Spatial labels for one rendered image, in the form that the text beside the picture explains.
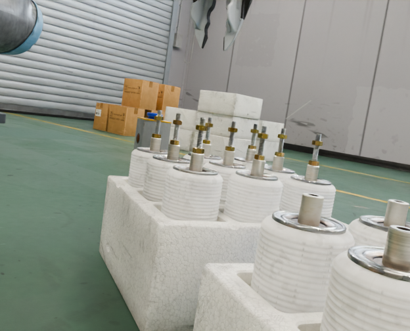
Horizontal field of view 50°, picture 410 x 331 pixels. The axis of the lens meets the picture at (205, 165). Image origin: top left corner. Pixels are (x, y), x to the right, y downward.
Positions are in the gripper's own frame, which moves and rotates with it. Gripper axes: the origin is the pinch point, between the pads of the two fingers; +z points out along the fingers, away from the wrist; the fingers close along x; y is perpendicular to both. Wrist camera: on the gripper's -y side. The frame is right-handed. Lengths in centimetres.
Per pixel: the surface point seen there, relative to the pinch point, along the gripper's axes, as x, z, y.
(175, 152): -7.0, 19.6, -7.5
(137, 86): -191, -6, -359
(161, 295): 0.5, 39.4, 10.4
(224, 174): 2.0, 22.5, -11.3
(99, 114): -235, 29, -364
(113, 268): -15.8, 44.1, -5.8
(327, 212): 21.8, 26.1, -12.2
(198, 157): 0.4, 18.9, 1.7
